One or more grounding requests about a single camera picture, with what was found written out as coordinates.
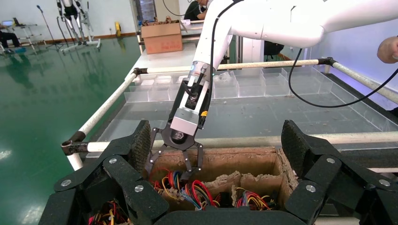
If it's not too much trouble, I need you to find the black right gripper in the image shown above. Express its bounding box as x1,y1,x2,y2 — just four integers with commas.
144,126,205,182

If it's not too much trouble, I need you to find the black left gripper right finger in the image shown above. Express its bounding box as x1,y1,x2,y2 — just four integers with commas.
281,119,398,225

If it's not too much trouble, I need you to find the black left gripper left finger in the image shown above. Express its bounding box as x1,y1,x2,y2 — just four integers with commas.
38,119,170,225

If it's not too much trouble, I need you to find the white table leg pipe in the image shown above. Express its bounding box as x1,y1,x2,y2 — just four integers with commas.
67,153,85,172

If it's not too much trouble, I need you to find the brown cardboard divider box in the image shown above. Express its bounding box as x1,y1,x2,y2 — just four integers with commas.
145,146,300,215

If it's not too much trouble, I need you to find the white work table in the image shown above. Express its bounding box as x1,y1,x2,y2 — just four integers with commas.
126,42,200,78

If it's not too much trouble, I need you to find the clear acrylic divider tray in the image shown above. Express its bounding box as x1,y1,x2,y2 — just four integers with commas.
124,66,398,133

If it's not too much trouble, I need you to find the brown cardboard carton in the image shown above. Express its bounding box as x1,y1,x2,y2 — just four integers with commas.
140,16,184,55

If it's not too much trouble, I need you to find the black office chair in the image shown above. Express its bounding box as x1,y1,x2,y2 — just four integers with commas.
263,41,285,62

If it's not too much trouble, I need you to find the person in dark shirt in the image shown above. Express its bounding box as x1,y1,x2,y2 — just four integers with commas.
183,0,209,22

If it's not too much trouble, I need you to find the black tripod stand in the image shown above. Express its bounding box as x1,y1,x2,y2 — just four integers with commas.
36,4,64,51

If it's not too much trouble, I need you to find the humanoid robot on stand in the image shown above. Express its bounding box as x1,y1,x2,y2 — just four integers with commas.
55,0,102,53

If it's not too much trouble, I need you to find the metal cart with laptop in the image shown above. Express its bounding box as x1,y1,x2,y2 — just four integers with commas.
1,18,47,48

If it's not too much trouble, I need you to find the seated person in black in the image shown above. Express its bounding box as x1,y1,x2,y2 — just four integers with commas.
0,24,27,55

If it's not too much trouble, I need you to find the colourful wire harness bundle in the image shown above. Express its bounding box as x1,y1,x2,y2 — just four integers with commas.
88,201,132,225
149,169,183,199
234,187,277,211

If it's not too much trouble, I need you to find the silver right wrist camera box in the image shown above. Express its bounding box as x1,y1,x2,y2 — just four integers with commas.
170,107,204,136

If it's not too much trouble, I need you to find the black hanging loop cable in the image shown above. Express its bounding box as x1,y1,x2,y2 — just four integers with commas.
288,46,398,109

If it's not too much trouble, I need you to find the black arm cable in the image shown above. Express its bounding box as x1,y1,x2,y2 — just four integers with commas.
208,0,245,105

